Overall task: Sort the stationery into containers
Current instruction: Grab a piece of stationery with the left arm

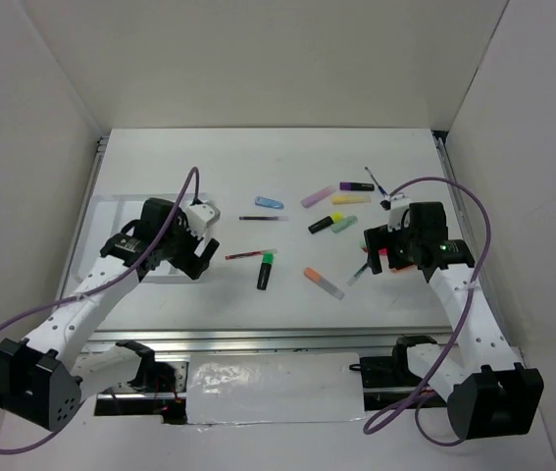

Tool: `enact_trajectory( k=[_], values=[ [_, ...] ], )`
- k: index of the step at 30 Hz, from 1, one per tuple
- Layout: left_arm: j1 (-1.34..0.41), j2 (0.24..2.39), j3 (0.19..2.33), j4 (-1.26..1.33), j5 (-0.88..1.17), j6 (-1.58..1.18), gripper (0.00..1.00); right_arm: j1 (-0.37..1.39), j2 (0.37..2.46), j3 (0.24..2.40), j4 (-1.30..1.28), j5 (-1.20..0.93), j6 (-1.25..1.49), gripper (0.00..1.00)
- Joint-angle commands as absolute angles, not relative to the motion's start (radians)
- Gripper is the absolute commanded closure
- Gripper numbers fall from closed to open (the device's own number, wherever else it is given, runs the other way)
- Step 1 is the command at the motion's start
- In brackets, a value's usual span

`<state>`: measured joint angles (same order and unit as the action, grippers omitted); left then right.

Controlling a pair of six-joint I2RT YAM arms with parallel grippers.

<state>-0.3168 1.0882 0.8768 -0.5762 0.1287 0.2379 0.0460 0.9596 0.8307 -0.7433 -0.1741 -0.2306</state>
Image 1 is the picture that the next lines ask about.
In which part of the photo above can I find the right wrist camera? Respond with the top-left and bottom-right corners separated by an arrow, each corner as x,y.
380,193 -> 412,232

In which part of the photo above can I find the black refill pen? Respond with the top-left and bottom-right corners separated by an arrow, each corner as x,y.
238,215 -> 288,222

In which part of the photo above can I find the purple cap black highlighter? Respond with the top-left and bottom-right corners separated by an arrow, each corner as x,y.
339,182 -> 377,191

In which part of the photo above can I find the white foil cover sheet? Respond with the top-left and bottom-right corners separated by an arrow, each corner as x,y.
186,352 -> 365,425

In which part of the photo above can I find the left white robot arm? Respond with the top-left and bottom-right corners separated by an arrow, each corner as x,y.
0,198 -> 220,433

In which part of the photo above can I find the orange translucent highlighter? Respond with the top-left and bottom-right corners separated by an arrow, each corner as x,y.
390,264 -> 416,274

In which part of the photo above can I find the pink pastel highlighter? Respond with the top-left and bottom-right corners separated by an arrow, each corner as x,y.
300,185 -> 335,208

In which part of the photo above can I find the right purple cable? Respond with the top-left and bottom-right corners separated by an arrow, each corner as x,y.
363,176 -> 491,445

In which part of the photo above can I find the yellow cap black highlighter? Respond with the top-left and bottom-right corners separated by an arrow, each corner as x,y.
308,212 -> 343,235

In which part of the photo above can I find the yellow pastel highlighter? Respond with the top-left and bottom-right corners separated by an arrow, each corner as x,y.
330,194 -> 372,205

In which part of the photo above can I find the white compartment tray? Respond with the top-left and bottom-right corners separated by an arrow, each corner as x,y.
63,193 -> 196,294

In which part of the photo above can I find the blue ballpoint pen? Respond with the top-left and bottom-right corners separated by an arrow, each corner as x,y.
364,166 -> 388,198

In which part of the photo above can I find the red gel pen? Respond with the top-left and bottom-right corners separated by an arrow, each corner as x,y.
225,248 -> 278,260

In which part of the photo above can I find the small mint green highlighter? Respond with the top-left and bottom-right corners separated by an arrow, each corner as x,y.
330,215 -> 358,234

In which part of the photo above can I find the orange cap clear highlighter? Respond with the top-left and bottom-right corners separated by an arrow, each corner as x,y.
303,267 -> 344,300

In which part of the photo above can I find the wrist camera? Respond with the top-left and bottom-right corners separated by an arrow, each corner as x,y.
182,201 -> 221,237
380,193 -> 412,232

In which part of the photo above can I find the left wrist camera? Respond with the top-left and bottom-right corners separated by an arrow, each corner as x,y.
182,201 -> 221,237

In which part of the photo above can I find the aluminium frame rail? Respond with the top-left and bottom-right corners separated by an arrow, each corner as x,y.
85,129 -> 460,352

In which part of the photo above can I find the green cap black highlighter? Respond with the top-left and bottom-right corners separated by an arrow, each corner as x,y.
257,252 -> 275,290

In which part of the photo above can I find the green ink pen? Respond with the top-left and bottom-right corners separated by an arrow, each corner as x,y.
347,263 -> 369,287

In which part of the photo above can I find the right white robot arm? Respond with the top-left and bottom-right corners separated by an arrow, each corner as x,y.
365,197 -> 544,440

